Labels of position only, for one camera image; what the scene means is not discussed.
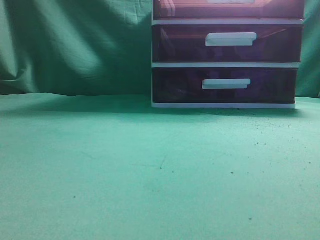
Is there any purple translucent drawer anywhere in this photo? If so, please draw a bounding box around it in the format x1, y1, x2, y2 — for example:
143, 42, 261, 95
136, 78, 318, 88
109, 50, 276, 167
152, 68, 298, 104
152, 0, 305, 20
152, 24, 303, 63

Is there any green cloth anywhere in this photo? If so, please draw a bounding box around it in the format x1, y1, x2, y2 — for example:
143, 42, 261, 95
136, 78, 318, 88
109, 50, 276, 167
0, 0, 320, 240

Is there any white drawer cabinet frame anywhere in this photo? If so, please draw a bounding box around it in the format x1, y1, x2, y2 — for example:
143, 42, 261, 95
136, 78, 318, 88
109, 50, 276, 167
151, 3, 304, 109

